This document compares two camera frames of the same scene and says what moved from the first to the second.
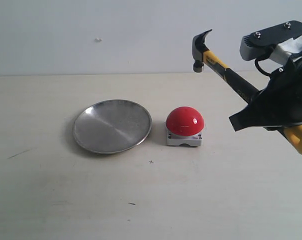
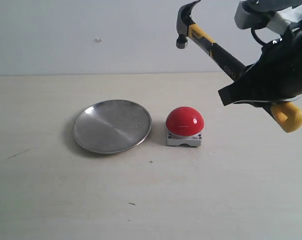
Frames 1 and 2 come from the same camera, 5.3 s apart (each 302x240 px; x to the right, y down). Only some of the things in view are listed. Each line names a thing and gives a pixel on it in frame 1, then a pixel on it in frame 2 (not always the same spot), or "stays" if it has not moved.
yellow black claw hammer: (300, 136) -> (291, 116)
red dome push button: (184, 125) stays
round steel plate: (112, 126) stays
